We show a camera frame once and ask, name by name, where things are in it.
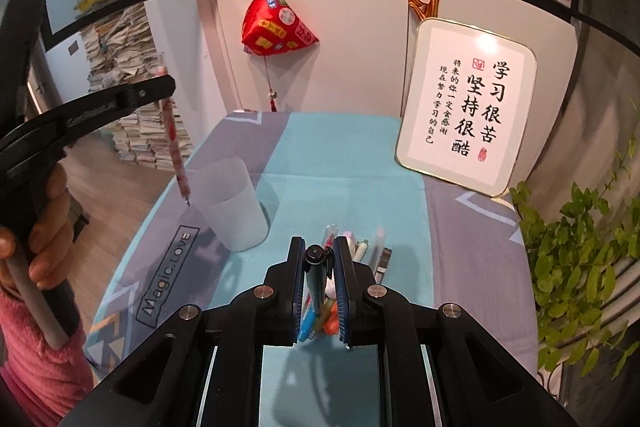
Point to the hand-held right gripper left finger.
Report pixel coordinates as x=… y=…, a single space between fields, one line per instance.
x=299 y=292

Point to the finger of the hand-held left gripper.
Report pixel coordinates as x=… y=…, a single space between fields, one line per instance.
x=120 y=102

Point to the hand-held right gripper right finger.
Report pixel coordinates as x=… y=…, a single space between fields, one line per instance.
x=342 y=292

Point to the black pen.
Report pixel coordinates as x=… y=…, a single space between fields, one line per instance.
x=315 y=277

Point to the blue pen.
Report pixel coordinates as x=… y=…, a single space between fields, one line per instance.
x=307 y=329

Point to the red translucent pen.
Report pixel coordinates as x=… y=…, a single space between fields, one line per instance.
x=328 y=234

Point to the pink patterned pen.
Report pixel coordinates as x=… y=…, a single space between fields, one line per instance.
x=172 y=132

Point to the white pen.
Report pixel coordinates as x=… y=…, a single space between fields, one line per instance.
x=380 y=242

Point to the frosted plastic cup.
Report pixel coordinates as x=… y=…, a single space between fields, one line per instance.
x=230 y=207

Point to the person's left hand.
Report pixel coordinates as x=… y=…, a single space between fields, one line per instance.
x=52 y=237

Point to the orange marker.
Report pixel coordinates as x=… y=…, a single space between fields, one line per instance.
x=330 y=322

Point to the pile of stacked books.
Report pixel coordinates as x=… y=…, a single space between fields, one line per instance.
x=130 y=57

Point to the white pink eraser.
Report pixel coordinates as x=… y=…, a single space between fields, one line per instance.
x=349 y=238

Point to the printed table mat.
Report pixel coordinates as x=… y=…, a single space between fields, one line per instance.
x=350 y=147

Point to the red hanging pyramid ornament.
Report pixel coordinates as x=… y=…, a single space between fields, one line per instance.
x=275 y=22

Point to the gold framed calligraphy picture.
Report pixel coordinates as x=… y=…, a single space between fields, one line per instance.
x=450 y=147

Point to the green leafy plant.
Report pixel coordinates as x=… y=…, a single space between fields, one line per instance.
x=575 y=227

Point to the grey wall socket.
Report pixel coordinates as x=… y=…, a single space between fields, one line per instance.
x=74 y=48

